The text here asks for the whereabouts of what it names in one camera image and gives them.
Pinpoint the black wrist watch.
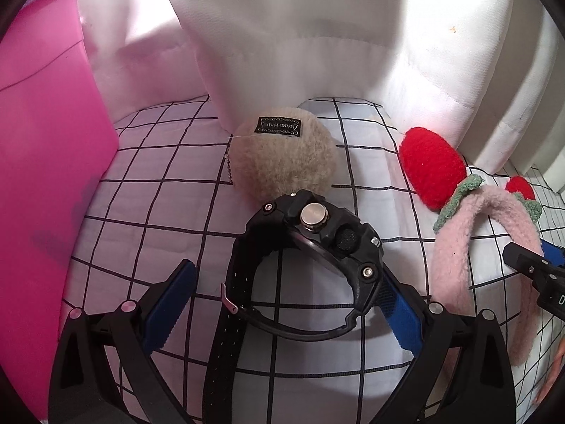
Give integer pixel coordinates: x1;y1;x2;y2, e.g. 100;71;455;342
202;190;383;423

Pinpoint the person right hand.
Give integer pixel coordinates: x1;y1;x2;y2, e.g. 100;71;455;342
534;339;565;405

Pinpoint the white curtain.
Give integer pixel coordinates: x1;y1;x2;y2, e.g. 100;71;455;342
78;0;564;186

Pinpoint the pink strawberry headband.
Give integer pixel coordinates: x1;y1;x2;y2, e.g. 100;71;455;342
398;125;545;367

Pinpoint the pink plastic bin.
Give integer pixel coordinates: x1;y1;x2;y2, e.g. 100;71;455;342
1;0;118;419

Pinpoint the beige fluffy pompom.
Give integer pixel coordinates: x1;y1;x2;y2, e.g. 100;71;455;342
227;107;338;203

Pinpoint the white black grid cloth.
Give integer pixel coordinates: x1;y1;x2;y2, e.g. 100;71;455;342
59;94;565;424

